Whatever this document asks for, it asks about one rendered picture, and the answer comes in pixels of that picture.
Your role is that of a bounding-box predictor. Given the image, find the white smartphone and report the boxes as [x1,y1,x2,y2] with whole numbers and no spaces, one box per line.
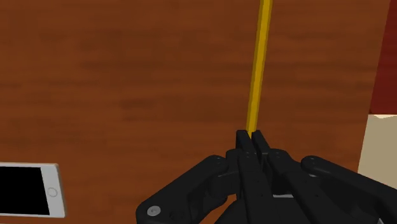
[0,162,67,218]

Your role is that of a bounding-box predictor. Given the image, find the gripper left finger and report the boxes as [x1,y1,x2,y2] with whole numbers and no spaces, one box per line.
[135,129,275,224]

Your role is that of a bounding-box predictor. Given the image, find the yellow pencil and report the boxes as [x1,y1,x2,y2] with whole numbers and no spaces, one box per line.
[245,0,274,139]

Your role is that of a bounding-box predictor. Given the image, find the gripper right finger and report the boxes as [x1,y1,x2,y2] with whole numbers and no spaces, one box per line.
[251,130,397,224]

